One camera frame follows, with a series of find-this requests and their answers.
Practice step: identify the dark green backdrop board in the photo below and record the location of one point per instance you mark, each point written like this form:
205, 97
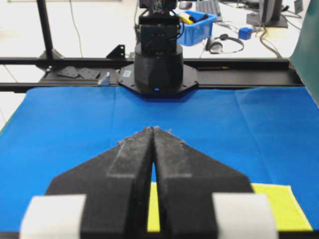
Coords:
305, 57

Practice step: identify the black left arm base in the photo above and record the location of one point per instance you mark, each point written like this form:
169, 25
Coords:
161, 86

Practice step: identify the black headphones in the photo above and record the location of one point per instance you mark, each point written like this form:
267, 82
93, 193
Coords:
216, 46

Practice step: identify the blue plastic bin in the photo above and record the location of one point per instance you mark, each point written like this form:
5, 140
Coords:
197, 27

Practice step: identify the small silver bracket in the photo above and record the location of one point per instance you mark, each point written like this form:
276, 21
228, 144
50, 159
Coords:
105, 80

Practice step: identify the black vertical frame post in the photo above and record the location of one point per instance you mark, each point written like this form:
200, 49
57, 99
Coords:
44, 21

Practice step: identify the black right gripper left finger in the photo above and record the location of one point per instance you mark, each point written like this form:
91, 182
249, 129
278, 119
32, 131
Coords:
105, 197

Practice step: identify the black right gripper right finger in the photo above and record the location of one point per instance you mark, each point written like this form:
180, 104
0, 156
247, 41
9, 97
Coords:
202, 198

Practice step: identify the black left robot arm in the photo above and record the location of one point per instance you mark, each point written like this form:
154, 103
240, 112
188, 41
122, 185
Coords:
158, 61

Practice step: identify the black keyboard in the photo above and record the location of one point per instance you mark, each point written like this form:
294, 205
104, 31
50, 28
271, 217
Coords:
208, 6

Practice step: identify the blue table cloth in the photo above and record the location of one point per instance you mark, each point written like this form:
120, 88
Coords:
269, 134

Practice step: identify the yellow-green towel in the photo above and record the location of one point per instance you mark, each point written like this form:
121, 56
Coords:
288, 214

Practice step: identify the black metal frame rail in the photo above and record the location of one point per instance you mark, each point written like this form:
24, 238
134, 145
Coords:
212, 73

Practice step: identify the black monitor stand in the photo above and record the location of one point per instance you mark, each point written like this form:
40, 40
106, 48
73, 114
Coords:
269, 15

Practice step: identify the small blue box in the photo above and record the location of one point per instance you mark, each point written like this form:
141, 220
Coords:
245, 33

